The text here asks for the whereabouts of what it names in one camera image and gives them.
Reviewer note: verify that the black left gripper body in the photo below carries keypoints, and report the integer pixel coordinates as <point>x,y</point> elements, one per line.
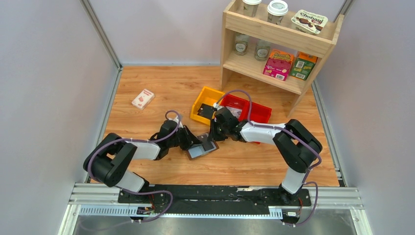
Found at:
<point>188,138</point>

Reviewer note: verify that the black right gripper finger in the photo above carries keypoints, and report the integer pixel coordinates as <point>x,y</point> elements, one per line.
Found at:
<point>212,130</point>
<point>219,134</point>

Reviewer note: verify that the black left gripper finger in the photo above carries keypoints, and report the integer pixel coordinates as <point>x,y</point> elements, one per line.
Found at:
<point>186,143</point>
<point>188,134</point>

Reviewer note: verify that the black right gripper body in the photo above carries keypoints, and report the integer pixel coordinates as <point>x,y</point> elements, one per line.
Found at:
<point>215,131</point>

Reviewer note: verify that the brown leather card holder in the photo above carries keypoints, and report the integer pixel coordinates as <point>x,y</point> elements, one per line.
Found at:
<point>195,151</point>

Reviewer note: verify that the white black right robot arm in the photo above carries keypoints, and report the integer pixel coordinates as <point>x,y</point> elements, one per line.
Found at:
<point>298,147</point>

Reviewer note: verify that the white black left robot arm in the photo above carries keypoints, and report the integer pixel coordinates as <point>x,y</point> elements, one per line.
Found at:
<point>108,163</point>

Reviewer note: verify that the card in red bin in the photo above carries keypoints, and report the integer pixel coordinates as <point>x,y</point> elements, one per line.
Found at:
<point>235,111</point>

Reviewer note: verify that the black card in yellow bin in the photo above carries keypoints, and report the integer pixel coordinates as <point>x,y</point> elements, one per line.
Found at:
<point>206,111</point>

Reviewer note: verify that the white pink card box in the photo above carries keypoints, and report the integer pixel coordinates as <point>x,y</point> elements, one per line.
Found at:
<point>143,99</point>

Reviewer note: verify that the red plastic bin near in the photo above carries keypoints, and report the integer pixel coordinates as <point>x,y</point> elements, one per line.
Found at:
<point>236,102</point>

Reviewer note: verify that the red plastic bin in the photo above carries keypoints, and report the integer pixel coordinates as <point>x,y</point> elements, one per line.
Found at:
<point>260,113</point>
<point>236,102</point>

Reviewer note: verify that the red plastic bin far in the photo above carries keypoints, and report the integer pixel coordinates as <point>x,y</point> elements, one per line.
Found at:
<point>260,113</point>

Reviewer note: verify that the yellow plastic bin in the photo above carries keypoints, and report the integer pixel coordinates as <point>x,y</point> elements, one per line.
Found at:
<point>207,96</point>

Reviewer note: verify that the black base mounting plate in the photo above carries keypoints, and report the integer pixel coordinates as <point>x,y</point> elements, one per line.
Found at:
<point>223,200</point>

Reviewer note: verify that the pink orange snack box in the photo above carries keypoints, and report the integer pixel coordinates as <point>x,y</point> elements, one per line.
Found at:
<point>278,64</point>

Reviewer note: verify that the glass jar right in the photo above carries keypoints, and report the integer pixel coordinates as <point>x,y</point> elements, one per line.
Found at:
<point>262,50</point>

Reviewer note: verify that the glass jar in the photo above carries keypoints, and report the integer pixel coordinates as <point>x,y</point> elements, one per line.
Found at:
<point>241,43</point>
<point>262,50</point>

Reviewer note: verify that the glass jar left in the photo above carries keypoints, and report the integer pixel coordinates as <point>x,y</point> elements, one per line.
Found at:
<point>241,43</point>

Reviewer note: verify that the wooden two-tier shelf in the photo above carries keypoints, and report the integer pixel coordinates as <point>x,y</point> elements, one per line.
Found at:
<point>281,37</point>

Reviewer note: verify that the green orange snack box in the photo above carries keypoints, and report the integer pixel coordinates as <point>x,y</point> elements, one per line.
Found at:
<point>303,65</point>

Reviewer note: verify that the paper cup left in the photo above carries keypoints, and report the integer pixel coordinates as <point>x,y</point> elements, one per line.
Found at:
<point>250,7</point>

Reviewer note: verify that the paper cup white lid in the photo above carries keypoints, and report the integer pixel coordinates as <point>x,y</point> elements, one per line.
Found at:
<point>276,9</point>

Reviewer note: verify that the Chobani yogurt cup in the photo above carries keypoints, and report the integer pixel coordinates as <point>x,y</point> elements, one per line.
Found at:
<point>308,22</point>

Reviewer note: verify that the aluminium table frame rail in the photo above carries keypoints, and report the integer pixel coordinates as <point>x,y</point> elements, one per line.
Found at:
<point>98,199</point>

